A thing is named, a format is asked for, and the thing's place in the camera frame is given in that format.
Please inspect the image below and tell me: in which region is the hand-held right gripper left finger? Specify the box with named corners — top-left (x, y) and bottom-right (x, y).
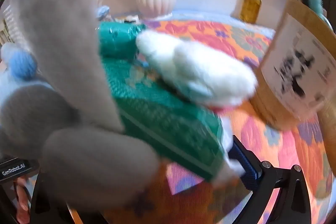
top-left (29, 170), bottom-right (79, 224)

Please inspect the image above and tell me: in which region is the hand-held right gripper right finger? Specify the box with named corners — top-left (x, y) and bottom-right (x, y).
top-left (228, 135), bottom-right (313, 224)

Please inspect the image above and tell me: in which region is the wooden bucket with white label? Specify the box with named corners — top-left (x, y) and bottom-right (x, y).
top-left (249, 0), bottom-right (336, 132)

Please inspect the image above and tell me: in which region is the white plush toy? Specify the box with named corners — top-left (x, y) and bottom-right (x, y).
top-left (135, 30), bottom-right (259, 109)

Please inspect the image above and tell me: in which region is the green plastic packet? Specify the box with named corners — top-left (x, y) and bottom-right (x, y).
top-left (97, 22), bottom-right (246, 182)

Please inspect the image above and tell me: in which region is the grey plush toy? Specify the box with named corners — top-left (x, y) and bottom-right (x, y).
top-left (0, 0), bottom-right (162, 214)

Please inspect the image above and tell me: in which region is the person's left hand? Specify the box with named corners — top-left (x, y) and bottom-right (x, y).
top-left (14, 178), bottom-right (33, 224)

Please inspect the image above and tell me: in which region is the floral woven cloth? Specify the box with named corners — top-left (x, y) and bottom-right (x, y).
top-left (66, 18), bottom-right (334, 224)

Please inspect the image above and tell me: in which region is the yellow glass bottle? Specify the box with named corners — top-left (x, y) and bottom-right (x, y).
top-left (240, 0), bottom-right (262, 24)

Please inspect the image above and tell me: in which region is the small light blue object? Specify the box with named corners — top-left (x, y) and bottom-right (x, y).
top-left (97, 6), bottom-right (110, 20)

